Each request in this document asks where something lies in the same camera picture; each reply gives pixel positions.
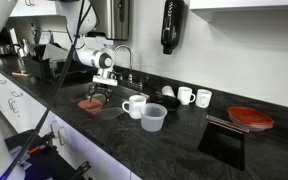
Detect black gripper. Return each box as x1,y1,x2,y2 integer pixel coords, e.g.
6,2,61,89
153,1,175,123
86,68,119,105

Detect pink plastic bowl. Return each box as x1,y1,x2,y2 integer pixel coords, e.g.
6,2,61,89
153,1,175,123
78,99,103,113

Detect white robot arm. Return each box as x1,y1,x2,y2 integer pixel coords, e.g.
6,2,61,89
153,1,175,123
58,0,118,101

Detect stainless steel sink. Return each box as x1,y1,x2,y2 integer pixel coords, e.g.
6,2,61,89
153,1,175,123
56,83,149,110

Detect chrome sink faucet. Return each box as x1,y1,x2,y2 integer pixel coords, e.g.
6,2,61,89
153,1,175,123
114,44,147,90

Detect white mug near sink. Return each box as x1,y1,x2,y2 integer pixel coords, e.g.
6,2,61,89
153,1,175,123
122,95,146,119

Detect black dish rack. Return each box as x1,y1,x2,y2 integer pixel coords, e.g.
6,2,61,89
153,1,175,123
23,43,68,80

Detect black round bowl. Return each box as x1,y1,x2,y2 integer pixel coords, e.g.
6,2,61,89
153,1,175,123
149,95,181,112

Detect clear rectangular plastic container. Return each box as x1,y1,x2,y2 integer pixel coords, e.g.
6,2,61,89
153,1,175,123
94,107,124,120

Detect clear plastic measuring cup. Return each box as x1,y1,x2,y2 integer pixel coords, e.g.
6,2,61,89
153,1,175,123
140,103,168,132

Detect white mug lying down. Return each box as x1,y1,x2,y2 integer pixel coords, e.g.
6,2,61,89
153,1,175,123
162,86,175,97

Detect black equipment cart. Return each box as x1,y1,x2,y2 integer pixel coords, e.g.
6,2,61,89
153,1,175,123
0,132,91,180

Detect white mug middle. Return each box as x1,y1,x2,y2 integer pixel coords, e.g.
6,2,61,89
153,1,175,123
177,86,196,105

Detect white mug far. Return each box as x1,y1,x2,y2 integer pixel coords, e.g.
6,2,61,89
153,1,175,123
195,89,212,108

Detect steel kettle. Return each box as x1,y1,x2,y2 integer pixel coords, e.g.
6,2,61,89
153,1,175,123
0,42,13,56

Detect white upper cabinet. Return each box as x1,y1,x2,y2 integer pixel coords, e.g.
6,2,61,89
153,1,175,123
189,0,288,22

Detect black wall soap dispenser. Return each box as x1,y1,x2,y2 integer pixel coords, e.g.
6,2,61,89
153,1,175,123
161,0,185,55

